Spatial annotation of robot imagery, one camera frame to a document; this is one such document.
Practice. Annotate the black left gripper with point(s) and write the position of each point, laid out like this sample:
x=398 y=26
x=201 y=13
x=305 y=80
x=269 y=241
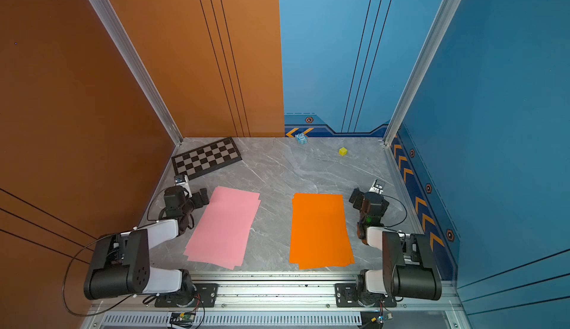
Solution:
x=200 y=203

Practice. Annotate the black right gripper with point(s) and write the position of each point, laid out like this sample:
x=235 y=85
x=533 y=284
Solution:
x=361 y=197

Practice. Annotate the pink paper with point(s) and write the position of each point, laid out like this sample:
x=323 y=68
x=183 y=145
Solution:
x=222 y=233

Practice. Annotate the orange curved paper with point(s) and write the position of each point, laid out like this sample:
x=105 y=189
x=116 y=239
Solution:
x=319 y=237

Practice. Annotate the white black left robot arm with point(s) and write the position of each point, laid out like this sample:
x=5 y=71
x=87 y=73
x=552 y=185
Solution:
x=121 y=263

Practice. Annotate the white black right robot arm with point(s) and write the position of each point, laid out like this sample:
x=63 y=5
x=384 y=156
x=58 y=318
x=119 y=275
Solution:
x=409 y=268

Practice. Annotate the black grey chessboard case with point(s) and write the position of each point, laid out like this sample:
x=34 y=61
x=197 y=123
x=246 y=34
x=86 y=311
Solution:
x=206 y=159

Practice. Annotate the small blue toy box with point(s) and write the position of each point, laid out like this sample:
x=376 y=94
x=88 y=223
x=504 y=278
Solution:
x=301 y=138

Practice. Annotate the left green circuit board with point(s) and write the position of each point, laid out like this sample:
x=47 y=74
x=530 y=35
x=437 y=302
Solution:
x=183 y=320

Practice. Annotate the green circuit board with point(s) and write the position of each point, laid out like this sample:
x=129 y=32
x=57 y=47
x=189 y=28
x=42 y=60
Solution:
x=374 y=320
x=183 y=320

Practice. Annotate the right green circuit board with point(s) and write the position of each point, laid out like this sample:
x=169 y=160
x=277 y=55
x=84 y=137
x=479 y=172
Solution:
x=374 y=320

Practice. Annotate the ventilation grille strip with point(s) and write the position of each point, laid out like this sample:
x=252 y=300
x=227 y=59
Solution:
x=126 y=319

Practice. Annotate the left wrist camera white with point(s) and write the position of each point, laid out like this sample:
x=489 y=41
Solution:
x=183 y=181

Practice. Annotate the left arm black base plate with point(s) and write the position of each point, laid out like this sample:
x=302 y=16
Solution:
x=205 y=294

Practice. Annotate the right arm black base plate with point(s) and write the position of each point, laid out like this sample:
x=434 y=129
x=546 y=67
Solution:
x=351 y=295

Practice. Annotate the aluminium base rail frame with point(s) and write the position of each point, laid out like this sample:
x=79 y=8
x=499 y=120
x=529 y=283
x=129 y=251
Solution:
x=296 y=292

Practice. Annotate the left aluminium corner post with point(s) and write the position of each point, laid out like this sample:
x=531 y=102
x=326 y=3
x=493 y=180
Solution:
x=118 y=34

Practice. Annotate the aluminium corner post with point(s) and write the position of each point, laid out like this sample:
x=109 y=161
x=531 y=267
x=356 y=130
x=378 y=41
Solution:
x=439 y=27
x=118 y=34

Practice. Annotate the right aluminium corner post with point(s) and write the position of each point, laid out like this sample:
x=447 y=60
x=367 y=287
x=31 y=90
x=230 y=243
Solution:
x=439 y=27

